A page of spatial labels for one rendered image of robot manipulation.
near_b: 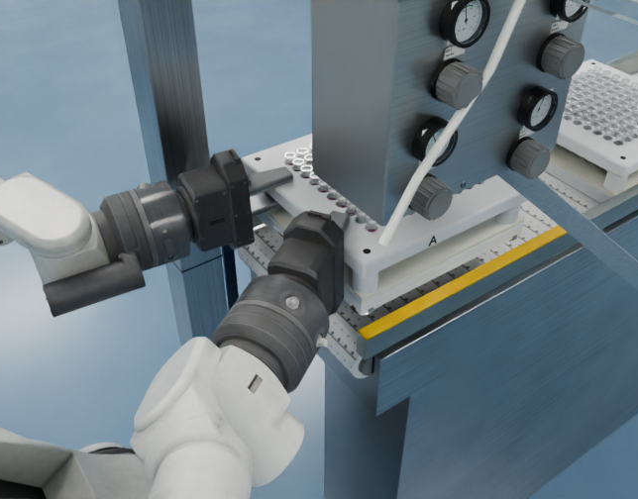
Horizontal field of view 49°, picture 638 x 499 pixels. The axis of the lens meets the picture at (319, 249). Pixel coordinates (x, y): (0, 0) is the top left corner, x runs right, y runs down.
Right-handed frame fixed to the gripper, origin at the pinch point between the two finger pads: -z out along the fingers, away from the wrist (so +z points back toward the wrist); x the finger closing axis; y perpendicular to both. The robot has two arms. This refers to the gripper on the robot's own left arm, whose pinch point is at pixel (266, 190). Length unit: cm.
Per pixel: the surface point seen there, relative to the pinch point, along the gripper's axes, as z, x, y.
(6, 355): 45, 93, -88
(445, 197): -5.8, -12.9, 25.1
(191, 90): 4.9, -10.3, -8.1
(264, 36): -104, 99, -255
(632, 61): -80, 11, -18
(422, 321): -9.7, 9.4, 18.8
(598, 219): -39.7, 9.2, 14.5
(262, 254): 0.6, 11.4, -2.3
